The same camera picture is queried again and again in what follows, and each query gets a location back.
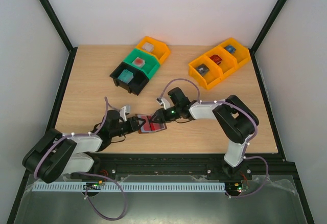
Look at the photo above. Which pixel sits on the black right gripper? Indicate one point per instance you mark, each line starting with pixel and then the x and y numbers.
pixel 161 114

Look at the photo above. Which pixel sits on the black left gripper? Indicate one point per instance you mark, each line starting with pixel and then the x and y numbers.
pixel 133 122

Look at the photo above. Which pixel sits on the brown leather card holder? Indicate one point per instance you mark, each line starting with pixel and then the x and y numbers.
pixel 152 124

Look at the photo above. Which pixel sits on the red credit card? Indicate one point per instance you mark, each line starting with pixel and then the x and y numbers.
pixel 153 124

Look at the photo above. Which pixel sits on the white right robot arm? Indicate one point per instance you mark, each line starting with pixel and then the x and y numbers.
pixel 238 122

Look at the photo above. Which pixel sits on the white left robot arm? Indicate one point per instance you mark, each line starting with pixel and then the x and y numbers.
pixel 56 153

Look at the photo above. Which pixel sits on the teal card stack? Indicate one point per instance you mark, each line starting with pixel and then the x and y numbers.
pixel 126 76

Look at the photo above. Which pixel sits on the red white card stack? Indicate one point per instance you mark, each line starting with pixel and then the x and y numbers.
pixel 138 62

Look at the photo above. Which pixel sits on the grey VIP card stack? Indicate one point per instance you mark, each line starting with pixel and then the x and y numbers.
pixel 202 69

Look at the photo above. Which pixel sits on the blue card stack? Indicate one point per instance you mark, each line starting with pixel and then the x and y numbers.
pixel 231 49

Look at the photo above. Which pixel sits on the black bin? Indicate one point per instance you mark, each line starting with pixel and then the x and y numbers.
pixel 136 85

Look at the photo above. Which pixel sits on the green bin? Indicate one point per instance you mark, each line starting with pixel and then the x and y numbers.
pixel 151 63

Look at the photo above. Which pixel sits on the yellow bin near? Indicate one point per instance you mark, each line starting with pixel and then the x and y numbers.
pixel 211 79

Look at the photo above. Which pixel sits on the yellow bin left group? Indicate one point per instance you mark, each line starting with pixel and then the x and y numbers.
pixel 154 47

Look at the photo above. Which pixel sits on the yellow bin middle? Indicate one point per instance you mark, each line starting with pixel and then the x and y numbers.
pixel 228 64

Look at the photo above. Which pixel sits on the yellow bin far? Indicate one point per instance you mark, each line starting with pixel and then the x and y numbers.
pixel 242 54

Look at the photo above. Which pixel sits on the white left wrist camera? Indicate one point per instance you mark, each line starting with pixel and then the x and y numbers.
pixel 124 111

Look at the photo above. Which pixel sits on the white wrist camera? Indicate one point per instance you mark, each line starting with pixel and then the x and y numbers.
pixel 124 111
pixel 163 102

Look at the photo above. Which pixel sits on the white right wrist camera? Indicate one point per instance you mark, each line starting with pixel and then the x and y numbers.
pixel 163 102

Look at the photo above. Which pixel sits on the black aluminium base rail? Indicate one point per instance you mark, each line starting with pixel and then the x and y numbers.
pixel 202 164

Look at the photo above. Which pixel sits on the white slotted cable duct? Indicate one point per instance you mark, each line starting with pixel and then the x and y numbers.
pixel 130 187

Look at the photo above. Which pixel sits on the black frame post left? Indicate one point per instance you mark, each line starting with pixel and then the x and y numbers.
pixel 57 24

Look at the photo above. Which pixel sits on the black frame post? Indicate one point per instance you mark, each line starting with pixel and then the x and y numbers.
pixel 267 25
pixel 57 24

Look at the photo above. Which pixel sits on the black frame post right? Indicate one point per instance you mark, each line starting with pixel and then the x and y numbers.
pixel 267 25

